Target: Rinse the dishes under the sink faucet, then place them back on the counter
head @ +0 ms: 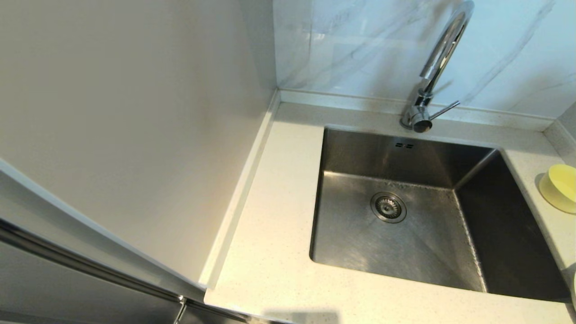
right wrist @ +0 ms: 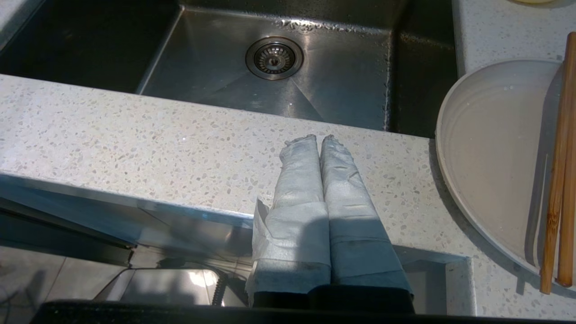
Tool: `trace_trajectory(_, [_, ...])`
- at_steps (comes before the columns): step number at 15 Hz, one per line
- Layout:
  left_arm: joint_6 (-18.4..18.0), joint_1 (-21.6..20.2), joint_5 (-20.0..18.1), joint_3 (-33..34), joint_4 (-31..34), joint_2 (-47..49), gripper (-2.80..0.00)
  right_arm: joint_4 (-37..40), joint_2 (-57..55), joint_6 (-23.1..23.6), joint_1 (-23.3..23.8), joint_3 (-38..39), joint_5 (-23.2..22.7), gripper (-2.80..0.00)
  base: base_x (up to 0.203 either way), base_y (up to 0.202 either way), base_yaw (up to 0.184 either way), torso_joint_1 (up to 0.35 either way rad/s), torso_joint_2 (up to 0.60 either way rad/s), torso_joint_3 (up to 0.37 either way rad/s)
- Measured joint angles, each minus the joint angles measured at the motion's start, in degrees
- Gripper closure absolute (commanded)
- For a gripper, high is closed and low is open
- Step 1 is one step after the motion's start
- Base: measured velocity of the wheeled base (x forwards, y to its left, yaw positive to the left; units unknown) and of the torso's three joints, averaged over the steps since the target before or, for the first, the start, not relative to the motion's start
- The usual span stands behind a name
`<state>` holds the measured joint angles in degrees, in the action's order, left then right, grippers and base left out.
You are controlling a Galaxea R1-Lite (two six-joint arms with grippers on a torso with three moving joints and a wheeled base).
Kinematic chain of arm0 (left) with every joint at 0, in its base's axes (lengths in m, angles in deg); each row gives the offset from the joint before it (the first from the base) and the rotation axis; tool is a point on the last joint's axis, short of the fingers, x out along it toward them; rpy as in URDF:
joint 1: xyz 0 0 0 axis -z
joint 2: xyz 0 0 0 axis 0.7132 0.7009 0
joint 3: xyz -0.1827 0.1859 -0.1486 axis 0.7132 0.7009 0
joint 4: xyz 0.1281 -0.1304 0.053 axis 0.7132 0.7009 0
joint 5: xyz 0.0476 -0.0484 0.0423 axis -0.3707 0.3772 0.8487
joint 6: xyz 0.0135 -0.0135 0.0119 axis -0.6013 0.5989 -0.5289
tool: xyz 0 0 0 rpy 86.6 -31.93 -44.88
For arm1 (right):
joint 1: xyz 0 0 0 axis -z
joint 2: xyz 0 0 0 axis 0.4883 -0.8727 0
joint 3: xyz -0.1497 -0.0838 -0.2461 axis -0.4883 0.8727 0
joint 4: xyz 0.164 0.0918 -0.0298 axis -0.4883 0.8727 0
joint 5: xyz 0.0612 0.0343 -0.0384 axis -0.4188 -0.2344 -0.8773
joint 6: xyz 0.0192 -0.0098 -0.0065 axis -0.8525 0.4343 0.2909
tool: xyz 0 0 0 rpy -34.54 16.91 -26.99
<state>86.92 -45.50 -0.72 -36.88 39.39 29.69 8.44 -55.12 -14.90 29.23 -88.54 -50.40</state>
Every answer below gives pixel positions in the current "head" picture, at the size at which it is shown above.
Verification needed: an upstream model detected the large stainless steel appliance door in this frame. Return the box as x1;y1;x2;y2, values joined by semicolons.
0;218;249;324

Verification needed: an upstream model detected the stainless steel sink basin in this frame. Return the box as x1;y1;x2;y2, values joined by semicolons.
310;126;573;303

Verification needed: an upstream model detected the tall white cabinet side panel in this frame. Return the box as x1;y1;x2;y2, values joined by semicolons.
0;0;280;291

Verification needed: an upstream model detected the round metal drain strainer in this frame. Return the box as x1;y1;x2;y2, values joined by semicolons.
370;192;408;224

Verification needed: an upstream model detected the yellow bowl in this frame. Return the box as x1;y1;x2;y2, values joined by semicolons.
538;164;576;214

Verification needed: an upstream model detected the chrome gooseneck faucet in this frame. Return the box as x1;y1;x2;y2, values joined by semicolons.
400;0;476;134

